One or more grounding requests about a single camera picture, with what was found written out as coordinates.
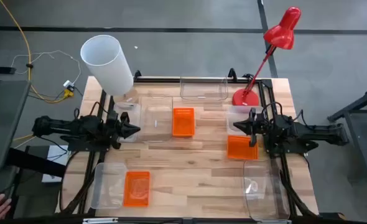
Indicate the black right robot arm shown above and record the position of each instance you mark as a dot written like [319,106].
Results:
[308,130]

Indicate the yellow plug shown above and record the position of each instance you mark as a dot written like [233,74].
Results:
[68,93]

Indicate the dark gray panel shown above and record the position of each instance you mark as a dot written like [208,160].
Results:
[3,124]

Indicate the red desk lamp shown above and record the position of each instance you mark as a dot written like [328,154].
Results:
[281,34]

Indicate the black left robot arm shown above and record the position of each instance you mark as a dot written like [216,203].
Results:
[77,127]

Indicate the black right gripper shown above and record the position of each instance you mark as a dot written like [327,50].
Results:
[259,126]

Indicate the silver metal bracket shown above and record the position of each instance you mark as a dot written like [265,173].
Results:
[273,221]
[100,220]

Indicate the white paper sheet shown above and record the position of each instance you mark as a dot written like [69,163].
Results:
[57,161]

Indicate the white power adapter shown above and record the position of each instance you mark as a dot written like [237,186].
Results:
[68,84]

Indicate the white cylinder table lamp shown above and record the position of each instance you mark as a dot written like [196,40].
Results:
[109,68]

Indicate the clear plastic bin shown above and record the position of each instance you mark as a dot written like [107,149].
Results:
[264,193]
[156,119]
[203,90]

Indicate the orange plastic basket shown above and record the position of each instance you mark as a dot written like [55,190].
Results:
[183,123]
[137,189]
[239,149]

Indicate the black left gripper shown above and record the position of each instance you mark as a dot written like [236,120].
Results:
[113,130]

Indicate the black support beam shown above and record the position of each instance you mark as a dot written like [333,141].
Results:
[37,163]

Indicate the black aluminium table frame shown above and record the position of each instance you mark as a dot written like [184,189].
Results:
[158,80]

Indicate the black metal desk frame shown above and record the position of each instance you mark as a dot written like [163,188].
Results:
[354,112]

